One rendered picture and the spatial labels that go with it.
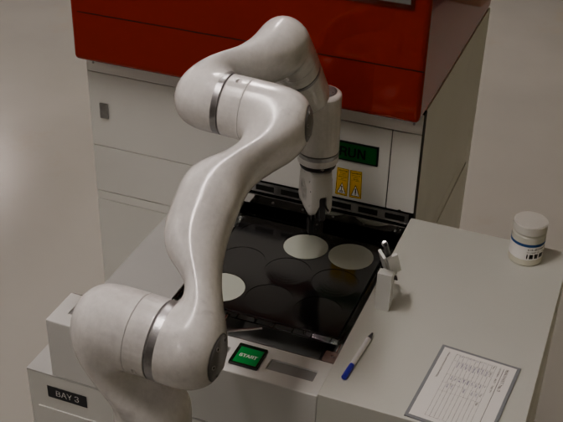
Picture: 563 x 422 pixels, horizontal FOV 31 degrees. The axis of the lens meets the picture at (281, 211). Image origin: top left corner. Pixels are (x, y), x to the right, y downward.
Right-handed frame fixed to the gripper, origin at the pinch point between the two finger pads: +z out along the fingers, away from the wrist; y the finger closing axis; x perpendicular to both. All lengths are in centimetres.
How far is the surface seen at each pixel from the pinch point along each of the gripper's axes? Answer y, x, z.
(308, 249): -4.9, 0.3, 9.8
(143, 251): -23.3, -34.7, 17.8
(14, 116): -267, -70, 100
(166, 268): -15.5, -30.4, 17.8
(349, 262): 1.5, 7.9, 9.9
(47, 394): 15, -59, 23
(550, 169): -171, 157, 101
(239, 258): -5.0, -15.5, 9.9
